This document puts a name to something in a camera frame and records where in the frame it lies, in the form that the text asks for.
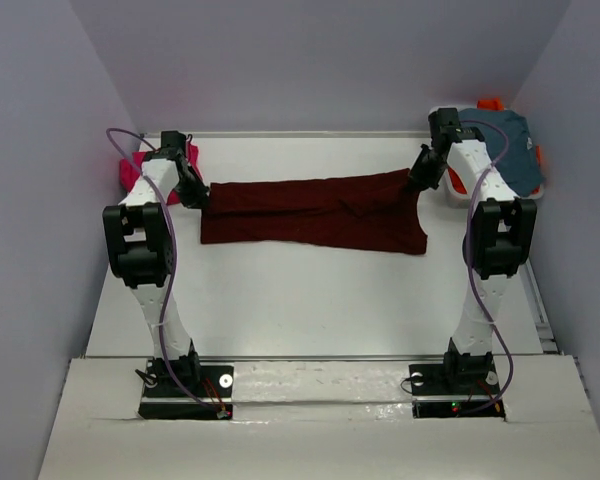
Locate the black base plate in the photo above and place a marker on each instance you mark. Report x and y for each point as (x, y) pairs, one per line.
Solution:
(162, 399)
(434, 397)

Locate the aluminium rail right side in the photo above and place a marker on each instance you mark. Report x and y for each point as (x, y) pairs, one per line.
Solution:
(542, 324)

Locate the dark red t shirt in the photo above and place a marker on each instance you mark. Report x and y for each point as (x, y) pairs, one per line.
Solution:
(375, 212)

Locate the orange t shirt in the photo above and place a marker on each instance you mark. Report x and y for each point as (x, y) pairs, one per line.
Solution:
(490, 105)

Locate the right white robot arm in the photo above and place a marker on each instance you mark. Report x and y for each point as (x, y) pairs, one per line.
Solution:
(499, 230)

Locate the teal blue t shirt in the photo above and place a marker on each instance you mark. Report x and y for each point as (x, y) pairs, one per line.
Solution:
(515, 150)

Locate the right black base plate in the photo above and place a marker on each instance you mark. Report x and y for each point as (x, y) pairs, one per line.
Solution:
(434, 397)

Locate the folded pink t shirt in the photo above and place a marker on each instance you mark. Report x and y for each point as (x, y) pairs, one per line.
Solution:
(128, 176)

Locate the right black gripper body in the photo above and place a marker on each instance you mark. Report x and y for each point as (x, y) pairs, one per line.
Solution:
(428, 169)

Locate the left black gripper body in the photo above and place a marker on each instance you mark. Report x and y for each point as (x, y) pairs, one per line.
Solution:
(191, 189)

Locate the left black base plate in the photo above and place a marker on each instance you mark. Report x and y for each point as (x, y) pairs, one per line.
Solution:
(162, 399)

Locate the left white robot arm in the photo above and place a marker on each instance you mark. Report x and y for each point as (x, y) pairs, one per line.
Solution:
(142, 252)

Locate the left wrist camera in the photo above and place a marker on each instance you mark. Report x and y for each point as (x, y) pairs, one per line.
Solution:
(173, 140)

